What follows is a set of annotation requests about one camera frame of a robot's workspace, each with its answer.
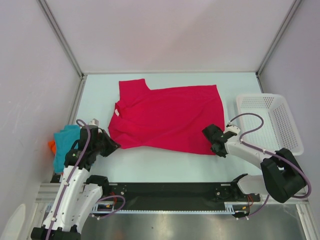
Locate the red t shirt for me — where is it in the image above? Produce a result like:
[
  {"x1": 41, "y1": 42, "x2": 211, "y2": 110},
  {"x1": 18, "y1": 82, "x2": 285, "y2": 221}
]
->
[{"x1": 108, "y1": 78, "x2": 225, "y2": 155}]

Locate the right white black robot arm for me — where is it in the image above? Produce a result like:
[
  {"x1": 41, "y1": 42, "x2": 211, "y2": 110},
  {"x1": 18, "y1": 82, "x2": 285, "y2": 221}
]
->
[{"x1": 202, "y1": 124, "x2": 311, "y2": 203}]

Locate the orange folded t shirt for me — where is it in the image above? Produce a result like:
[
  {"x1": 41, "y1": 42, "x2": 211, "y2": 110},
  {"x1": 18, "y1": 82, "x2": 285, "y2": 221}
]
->
[{"x1": 47, "y1": 140, "x2": 57, "y2": 155}]

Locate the white slotted cable duct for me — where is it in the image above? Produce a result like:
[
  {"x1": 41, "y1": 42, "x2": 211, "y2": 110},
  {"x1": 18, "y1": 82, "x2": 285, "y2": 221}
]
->
[{"x1": 90, "y1": 198, "x2": 250, "y2": 216}]

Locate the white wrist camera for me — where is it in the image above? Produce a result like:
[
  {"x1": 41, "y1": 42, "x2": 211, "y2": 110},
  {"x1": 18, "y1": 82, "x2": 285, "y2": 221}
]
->
[
  {"x1": 87, "y1": 118, "x2": 99, "y2": 127},
  {"x1": 226, "y1": 122, "x2": 241, "y2": 135}
]

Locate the white plastic basket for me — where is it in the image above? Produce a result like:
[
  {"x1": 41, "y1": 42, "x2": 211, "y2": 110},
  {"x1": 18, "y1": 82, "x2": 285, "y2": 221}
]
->
[{"x1": 236, "y1": 93, "x2": 304, "y2": 156}]

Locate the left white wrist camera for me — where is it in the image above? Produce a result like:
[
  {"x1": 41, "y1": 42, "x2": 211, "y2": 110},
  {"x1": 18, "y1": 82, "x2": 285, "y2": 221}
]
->
[{"x1": 87, "y1": 118, "x2": 99, "y2": 127}]

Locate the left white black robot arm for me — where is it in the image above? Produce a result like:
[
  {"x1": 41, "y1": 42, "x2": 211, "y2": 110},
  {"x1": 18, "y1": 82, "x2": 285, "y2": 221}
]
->
[{"x1": 30, "y1": 125, "x2": 120, "y2": 240}]

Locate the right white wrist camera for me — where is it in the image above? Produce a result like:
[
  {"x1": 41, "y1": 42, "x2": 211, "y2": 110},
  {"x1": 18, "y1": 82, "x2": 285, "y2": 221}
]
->
[{"x1": 226, "y1": 122, "x2": 241, "y2": 135}]

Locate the teal folded t shirt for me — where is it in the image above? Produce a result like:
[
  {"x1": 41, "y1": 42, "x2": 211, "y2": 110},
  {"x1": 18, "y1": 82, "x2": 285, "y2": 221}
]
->
[{"x1": 53, "y1": 125, "x2": 81, "y2": 174}]

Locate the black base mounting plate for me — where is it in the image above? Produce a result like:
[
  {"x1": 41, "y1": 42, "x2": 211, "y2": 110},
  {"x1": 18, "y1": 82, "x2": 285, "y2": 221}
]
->
[{"x1": 100, "y1": 182, "x2": 261, "y2": 207}]

